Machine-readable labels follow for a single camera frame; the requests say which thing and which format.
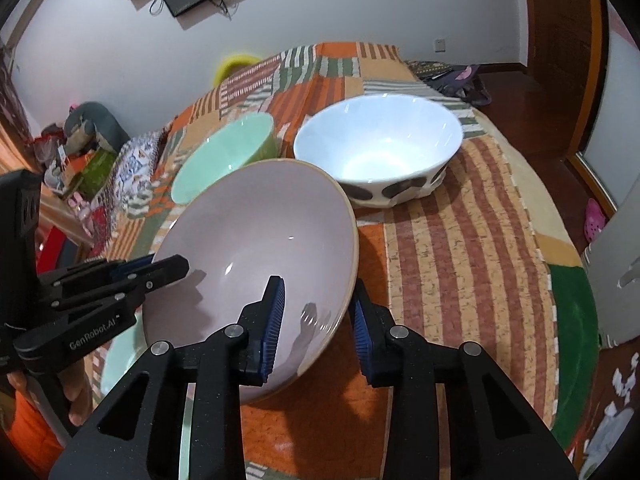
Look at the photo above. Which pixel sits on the person's left hand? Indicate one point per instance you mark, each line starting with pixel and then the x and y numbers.
pixel 77 390

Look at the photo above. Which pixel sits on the dark bag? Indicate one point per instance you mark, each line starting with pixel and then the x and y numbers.
pixel 460 82

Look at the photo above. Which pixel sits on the pale green plate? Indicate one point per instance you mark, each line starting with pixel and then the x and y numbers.
pixel 122 360

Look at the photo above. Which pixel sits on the colourful cartoon blanket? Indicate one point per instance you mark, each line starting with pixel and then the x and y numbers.
pixel 570 310

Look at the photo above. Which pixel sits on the patterned quilt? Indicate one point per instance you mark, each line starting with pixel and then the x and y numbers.
pixel 135 165

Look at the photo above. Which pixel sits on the striped patchwork blanket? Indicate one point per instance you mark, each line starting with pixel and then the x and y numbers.
pixel 450 260

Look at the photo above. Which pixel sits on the white appliance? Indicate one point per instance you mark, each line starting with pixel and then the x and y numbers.
pixel 620 260

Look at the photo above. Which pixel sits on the brown wooden door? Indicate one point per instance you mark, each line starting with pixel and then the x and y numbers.
pixel 555 35

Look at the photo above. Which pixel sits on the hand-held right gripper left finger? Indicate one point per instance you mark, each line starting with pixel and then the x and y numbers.
pixel 272 320

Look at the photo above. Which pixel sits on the yellow foam tube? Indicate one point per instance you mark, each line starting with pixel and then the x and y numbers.
pixel 232 62

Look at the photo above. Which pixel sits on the wall socket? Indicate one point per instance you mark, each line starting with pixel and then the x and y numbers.
pixel 439 45

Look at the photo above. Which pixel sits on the white bowl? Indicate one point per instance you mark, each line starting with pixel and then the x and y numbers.
pixel 380 145

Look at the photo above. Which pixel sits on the pale green bowl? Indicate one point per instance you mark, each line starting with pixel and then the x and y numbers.
pixel 220 155

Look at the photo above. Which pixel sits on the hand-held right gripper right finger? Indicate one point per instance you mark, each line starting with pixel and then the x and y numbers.
pixel 362 340

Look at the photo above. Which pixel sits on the green cardboard box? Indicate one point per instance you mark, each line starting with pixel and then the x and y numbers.
pixel 97 172

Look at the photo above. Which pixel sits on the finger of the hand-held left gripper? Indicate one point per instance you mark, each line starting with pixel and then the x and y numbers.
pixel 127 269
pixel 75 342

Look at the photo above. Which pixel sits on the grey plush toy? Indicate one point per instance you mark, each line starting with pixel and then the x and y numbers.
pixel 95 120

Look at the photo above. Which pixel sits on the pink bowl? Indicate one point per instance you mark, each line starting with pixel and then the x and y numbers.
pixel 260 240

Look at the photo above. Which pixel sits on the brown sheer curtain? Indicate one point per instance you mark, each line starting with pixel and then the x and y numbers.
pixel 12 95

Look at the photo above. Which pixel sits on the pink slipper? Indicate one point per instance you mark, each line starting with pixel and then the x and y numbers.
pixel 595 220

